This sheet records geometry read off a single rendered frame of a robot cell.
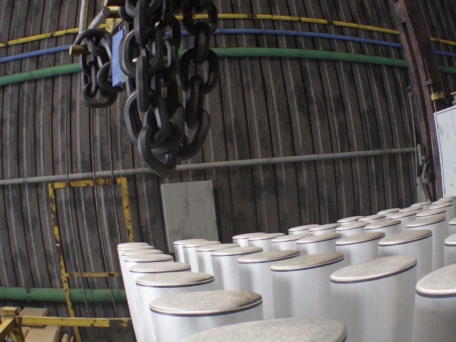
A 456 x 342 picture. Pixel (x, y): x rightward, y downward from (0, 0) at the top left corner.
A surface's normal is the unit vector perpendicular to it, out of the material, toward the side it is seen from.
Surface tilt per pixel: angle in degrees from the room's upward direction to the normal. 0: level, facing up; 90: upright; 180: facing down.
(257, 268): 90
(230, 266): 90
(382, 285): 90
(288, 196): 90
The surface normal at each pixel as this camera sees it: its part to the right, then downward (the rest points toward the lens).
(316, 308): 0.01, -0.08
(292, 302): -0.58, -0.01
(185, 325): -0.29, -0.05
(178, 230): 0.25, -0.11
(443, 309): -0.80, 0.03
